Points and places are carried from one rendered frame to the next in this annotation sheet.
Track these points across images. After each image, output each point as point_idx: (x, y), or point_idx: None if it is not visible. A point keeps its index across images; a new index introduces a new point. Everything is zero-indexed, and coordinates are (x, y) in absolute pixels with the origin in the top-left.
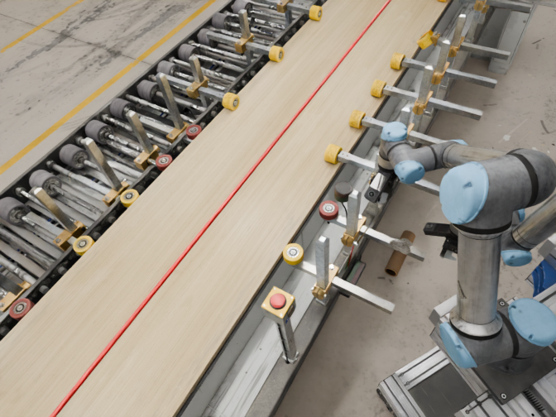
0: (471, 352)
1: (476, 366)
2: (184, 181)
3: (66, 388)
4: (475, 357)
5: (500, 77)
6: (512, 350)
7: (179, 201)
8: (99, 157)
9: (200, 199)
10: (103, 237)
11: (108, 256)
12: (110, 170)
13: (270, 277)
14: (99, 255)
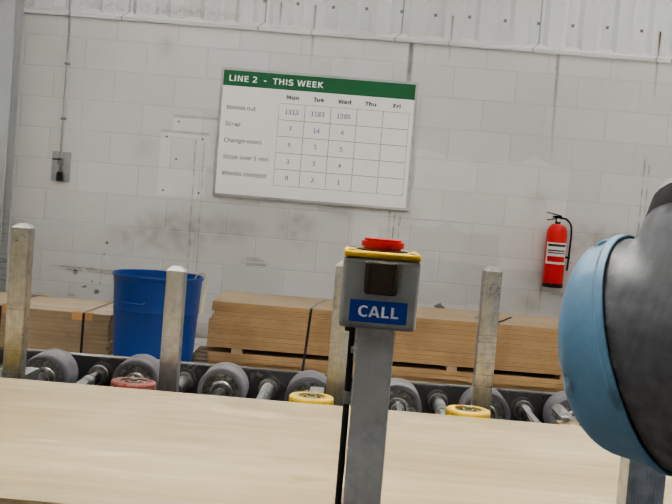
0: (618, 260)
1: (604, 343)
2: (592, 442)
3: (9, 423)
4: (615, 285)
5: None
6: None
7: (535, 444)
8: (488, 318)
9: (578, 458)
10: (349, 408)
11: (313, 415)
12: (488, 369)
13: None
14: (306, 410)
